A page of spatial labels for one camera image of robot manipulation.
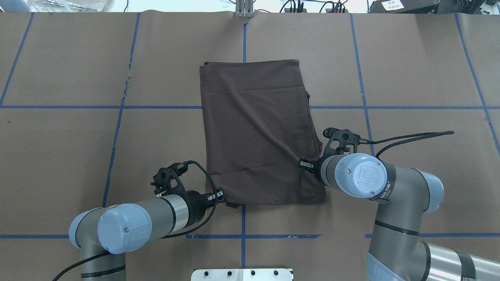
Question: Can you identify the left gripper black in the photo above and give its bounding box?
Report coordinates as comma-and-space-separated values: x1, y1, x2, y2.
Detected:
151, 166, 226, 227

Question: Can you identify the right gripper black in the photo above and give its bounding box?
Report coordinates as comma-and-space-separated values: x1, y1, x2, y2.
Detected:
299, 127, 361, 174

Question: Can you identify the dark brown t-shirt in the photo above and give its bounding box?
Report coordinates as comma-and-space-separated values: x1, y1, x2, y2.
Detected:
199, 59, 327, 208

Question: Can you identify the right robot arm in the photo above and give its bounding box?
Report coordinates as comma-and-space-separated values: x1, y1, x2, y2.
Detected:
298, 128, 500, 281

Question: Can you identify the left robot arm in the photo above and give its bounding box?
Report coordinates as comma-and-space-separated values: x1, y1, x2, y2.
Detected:
64, 160, 226, 281

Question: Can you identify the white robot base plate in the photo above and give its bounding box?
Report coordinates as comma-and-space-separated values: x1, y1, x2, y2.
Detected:
191, 268, 294, 281

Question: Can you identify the aluminium frame post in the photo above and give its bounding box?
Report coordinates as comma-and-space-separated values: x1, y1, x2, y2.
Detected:
232, 0, 255, 18

